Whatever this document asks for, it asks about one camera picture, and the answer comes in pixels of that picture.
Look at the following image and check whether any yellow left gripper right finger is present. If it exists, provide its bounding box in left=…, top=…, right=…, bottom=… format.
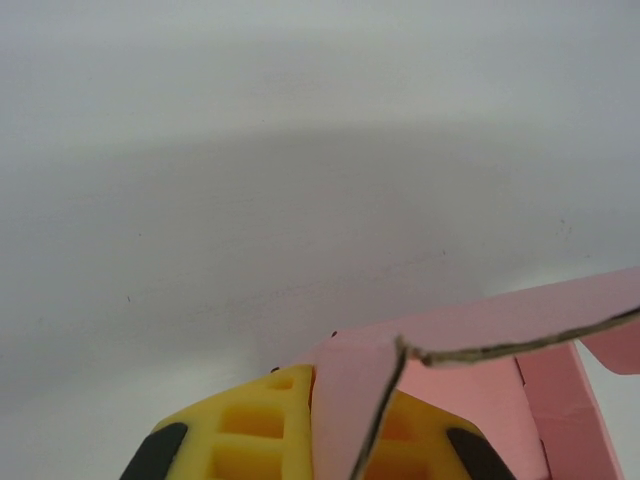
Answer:
left=364, top=390, right=519, bottom=480

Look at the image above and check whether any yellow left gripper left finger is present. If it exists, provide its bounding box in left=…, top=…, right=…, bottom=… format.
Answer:
left=118, top=363, right=317, bottom=480

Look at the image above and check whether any pink paper box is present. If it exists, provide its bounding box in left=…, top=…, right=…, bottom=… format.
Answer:
left=299, top=267, right=640, bottom=480

